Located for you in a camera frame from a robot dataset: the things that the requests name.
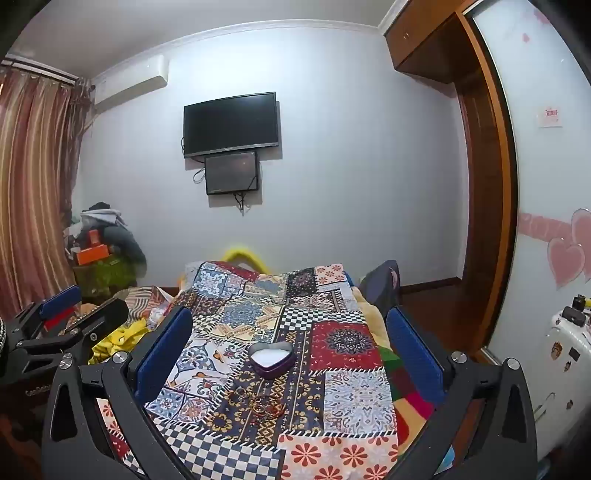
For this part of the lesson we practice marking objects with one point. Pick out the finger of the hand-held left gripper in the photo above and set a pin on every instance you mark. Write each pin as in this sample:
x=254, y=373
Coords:
x=104, y=316
x=60, y=301

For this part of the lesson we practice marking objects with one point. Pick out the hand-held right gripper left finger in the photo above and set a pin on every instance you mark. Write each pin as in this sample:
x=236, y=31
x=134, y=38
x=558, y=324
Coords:
x=162, y=353

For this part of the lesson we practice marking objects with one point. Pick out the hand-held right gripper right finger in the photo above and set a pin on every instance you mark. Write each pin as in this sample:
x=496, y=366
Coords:
x=412, y=355

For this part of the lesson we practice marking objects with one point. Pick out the purple heart-shaped tin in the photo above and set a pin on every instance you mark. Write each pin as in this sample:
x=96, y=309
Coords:
x=270, y=371

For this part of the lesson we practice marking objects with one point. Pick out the yellow cloth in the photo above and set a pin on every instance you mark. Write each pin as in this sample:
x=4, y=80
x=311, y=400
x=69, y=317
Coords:
x=115, y=344

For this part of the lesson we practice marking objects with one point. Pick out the green bag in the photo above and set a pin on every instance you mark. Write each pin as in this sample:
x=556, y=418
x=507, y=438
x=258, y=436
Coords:
x=106, y=277

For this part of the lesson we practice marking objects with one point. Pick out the striped patterned cloth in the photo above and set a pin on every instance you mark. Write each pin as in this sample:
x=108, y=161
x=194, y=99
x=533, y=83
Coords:
x=143, y=302

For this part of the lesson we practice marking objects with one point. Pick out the orange box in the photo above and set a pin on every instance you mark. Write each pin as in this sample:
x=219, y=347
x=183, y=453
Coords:
x=92, y=254

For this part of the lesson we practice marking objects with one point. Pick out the colourful fleece blanket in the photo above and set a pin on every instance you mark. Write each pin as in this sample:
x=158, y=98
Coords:
x=408, y=415

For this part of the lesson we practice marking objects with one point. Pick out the dark backpack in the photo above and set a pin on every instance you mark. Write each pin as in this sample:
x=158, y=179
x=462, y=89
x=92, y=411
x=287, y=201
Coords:
x=381, y=284

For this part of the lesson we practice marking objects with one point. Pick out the pile of clothes and boxes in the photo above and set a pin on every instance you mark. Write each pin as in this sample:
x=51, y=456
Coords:
x=124, y=240

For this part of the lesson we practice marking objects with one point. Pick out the striped red curtain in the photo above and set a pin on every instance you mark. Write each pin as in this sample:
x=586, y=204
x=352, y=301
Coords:
x=32, y=184

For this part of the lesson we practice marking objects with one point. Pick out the patchwork printed blanket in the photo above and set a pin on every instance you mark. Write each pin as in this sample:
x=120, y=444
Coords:
x=277, y=300

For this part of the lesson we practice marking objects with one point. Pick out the white suitcase with stickers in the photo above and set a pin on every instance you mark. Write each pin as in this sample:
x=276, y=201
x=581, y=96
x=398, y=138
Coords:
x=558, y=392

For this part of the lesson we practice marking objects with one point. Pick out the small black device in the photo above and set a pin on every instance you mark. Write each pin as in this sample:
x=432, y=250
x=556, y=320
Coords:
x=572, y=314

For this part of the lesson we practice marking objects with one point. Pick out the small black monitor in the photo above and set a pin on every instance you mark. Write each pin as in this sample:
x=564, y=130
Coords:
x=231, y=173

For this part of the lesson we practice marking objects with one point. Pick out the white sliding wardrobe door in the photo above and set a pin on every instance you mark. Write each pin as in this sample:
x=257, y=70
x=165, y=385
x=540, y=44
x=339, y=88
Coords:
x=535, y=184

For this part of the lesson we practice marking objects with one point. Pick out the white air conditioner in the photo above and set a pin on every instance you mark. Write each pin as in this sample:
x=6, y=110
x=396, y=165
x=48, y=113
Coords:
x=131, y=83

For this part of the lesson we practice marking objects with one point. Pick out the white paper note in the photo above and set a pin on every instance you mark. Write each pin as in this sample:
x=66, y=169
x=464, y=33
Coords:
x=550, y=117

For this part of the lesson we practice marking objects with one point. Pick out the pink heart wall decals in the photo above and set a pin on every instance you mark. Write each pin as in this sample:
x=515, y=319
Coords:
x=565, y=258

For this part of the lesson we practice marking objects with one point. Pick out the black wall television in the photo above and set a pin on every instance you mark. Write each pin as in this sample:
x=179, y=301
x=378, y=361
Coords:
x=231, y=124

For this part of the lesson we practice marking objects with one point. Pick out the curtain rail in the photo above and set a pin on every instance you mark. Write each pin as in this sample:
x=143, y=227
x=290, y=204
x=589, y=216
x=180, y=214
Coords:
x=37, y=69

